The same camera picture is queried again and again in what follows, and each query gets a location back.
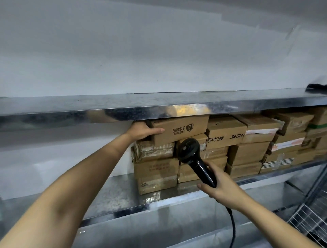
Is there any person's left hand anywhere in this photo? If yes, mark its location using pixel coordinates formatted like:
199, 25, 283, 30
125, 121, 165, 143

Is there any person's right hand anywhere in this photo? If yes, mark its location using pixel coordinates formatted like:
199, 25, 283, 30
197, 159, 247, 211

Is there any stack of cardboard boxes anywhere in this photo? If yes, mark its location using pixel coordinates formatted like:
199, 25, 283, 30
131, 106, 327, 195

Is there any black barcode scanner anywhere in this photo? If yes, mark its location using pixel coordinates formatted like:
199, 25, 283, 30
176, 138, 218, 188

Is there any person's right forearm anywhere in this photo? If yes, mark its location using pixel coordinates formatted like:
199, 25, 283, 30
231, 195, 320, 248

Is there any person's left forearm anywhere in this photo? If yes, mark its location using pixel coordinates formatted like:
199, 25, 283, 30
0, 133, 136, 248

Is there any metal shelving rack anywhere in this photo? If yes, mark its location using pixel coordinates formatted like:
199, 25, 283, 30
0, 88, 327, 248

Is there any black object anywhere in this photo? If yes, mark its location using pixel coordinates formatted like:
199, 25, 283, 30
305, 83, 327, 94

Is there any black scanner cable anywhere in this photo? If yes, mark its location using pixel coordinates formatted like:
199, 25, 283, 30
226, 207, 236, 248

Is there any white wire basket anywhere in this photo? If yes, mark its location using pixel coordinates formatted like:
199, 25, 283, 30
287, 202, 327, 247

